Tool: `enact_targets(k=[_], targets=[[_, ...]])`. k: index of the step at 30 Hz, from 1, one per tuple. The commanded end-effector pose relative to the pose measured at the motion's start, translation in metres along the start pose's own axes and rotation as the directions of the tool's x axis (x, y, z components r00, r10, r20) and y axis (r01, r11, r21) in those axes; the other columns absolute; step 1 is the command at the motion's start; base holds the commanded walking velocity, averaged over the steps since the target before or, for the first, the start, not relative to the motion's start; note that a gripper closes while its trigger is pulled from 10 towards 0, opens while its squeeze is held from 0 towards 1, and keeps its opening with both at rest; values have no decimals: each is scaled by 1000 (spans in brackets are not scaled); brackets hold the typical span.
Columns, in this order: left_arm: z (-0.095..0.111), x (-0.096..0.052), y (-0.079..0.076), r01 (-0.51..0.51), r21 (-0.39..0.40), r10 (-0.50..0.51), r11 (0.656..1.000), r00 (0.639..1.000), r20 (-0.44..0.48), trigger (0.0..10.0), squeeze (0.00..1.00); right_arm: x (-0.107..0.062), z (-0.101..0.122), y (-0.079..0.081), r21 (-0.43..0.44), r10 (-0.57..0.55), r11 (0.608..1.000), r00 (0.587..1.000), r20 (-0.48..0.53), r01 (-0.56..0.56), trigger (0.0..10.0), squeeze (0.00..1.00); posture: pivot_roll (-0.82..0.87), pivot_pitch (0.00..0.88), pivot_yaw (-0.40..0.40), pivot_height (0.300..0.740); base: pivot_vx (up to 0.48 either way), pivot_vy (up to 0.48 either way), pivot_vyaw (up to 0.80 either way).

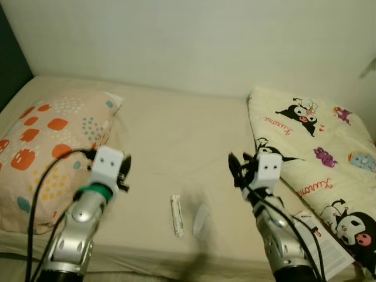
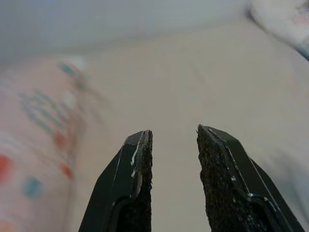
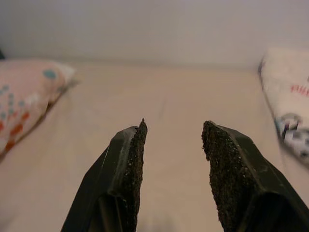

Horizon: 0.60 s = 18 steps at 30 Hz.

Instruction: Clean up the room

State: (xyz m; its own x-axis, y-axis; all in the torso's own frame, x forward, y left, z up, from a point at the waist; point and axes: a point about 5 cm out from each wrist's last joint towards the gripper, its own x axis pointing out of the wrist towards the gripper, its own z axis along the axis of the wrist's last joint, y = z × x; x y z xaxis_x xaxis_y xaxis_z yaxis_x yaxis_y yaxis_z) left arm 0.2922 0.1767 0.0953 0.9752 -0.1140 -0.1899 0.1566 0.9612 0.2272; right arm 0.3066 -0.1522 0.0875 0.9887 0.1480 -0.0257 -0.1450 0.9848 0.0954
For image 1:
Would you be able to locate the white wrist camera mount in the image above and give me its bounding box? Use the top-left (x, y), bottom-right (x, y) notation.
top-left (249, 153), bottom-right (283, 192)
top-left (90, 146), bottom-right (126, 190)

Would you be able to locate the clear plastic wrapper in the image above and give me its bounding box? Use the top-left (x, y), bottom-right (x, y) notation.
top-left (192, 203), bottom-right (212, 237)

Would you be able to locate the peach spotted pillow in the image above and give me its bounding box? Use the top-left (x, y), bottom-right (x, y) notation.
top-left (0, 89), bottom-right (124, 234)

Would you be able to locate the beige bed mattress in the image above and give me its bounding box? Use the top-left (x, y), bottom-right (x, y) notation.
top-left (0, 75), bottom-right (376, 282)

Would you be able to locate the white slim remote control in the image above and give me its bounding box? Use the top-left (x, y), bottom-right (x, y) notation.
top-left (170, 195), bottom-right (185, 239)

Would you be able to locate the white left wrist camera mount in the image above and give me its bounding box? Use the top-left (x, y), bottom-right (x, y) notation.
top-left (90, 146), bottom-right (126, 190)

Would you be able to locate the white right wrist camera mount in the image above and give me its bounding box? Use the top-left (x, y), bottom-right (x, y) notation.
top-left (249, 153), bottom-right (283, 192)

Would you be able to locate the cream cartoon print blanket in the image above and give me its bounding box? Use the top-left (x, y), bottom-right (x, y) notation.
top-left (247, 87), bottom-right (376, 276)

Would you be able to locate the white paper booklet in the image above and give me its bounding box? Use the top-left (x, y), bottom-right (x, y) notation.
top-left (291, 210), bottom-right (357, 281)

